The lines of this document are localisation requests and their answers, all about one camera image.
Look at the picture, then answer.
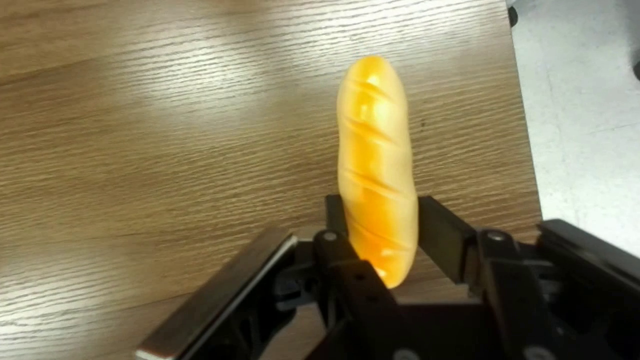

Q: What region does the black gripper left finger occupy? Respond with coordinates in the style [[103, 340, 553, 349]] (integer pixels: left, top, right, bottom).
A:
[[312, 194, 399, 360]]

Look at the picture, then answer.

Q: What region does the yellow toy bread loaf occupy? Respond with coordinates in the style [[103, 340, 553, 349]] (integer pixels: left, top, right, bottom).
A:
[[336, 56, 419, 289]]

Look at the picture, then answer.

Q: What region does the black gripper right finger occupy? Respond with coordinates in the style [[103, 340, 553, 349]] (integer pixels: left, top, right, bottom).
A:
[[419, 196, 561, 360]]

